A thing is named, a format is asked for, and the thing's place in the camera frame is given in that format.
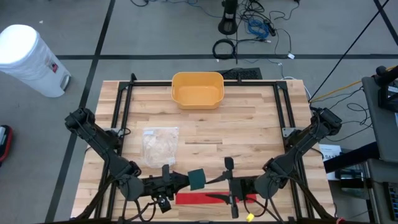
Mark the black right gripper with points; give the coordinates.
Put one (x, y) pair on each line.
(241, 189)

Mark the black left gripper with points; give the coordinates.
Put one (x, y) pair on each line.
(155, 186)

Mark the green elastic bandage roll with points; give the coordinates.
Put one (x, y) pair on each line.
(197, 180)

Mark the red elastic bandage strip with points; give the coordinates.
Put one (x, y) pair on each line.
(192, 199)

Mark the clear plastic zip bag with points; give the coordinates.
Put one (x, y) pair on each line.
(160, 146)

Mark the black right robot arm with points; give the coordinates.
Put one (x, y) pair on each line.
(298, 146)

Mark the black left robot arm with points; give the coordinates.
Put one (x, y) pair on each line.
(102, 146)

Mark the yellow plastic bin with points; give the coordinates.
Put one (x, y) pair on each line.
(197, 96)

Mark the white printed box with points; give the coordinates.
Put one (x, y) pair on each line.
(329, 152)

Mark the black keyboard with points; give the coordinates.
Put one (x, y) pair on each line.
(245, 74)

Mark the dark blue bar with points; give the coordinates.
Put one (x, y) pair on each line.
(351, 157)

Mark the black stand base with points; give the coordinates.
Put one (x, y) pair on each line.
(228, 26)

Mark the grey cart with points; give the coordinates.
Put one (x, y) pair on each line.
(382, 130)

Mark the red and black case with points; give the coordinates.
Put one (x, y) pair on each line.
(6, 143)

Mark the black device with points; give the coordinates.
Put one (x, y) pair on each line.
(388, 96)

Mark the thin black slanted pole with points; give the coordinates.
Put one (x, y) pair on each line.
(351, 47)

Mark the white trash can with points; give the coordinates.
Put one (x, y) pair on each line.
(28, 62)

